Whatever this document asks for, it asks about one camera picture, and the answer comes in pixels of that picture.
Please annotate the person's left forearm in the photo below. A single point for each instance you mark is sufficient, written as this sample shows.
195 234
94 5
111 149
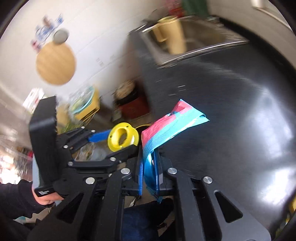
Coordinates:
16 199

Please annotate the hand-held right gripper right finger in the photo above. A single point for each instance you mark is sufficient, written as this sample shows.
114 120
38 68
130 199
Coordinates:
196 204

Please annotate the person's leg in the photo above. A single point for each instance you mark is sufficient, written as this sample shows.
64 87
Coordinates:
143 222

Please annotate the red trash bin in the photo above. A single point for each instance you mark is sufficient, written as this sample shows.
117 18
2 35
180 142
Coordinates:
134 104

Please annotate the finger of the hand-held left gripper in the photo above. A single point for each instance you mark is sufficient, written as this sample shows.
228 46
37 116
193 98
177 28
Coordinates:
99 163
98 136

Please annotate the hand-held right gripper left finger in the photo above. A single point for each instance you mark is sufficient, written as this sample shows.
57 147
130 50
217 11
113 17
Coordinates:
108 204

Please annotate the blue and pink wrapper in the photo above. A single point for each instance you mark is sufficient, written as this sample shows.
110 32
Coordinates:
166 125

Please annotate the stainless steel sink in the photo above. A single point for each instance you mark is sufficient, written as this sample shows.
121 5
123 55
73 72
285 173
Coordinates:
203 34

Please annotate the grey round disc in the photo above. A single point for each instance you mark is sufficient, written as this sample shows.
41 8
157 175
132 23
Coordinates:
60 36

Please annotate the yellow plastic pitcher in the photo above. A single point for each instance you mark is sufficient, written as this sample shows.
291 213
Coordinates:
173 34

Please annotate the green cloth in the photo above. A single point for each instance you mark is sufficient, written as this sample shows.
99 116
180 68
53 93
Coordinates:
196 7

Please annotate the yellow crate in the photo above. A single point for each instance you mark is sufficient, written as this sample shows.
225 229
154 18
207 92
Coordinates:
89 106

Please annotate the person's left hand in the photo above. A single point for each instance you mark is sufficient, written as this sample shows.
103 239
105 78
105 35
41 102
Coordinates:
47 198

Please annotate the yellow plastic spool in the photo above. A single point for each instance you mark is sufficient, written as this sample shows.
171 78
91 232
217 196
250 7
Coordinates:
111 141

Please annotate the round wooden board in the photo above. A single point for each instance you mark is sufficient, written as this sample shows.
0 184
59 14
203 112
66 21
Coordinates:
55 63

